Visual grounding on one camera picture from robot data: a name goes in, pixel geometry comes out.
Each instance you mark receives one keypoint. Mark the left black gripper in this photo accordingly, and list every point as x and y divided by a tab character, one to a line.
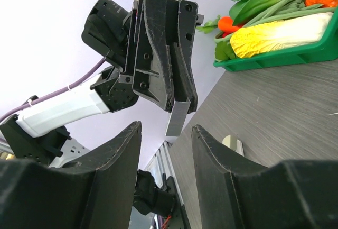
159	53

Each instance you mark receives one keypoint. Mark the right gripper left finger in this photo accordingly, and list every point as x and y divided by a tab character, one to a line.
95	190

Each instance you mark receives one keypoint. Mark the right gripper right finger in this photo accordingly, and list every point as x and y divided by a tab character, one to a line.
235	192

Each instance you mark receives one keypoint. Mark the grey staple strip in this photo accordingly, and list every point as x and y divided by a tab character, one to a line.
177	118

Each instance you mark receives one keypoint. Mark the small beige stapler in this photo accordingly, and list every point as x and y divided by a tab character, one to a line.
234	144

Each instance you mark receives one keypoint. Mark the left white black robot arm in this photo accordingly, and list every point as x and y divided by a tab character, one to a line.
37	129

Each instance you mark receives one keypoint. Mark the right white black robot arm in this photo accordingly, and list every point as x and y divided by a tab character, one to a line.
155	197

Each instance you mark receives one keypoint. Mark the green leaf outside tray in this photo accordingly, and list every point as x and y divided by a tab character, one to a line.
208	26

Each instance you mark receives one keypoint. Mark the orange carrot toy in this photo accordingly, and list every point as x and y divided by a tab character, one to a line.
225	24

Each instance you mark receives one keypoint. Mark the green long beans toy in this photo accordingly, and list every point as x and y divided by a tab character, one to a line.
278	12

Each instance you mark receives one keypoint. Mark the yellow napa cabbage toy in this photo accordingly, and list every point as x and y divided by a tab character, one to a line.
279	35

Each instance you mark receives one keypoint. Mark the green plastic tray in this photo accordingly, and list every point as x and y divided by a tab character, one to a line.
323	50

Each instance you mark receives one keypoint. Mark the aluminium rail front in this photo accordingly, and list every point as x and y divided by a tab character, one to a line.
161	168

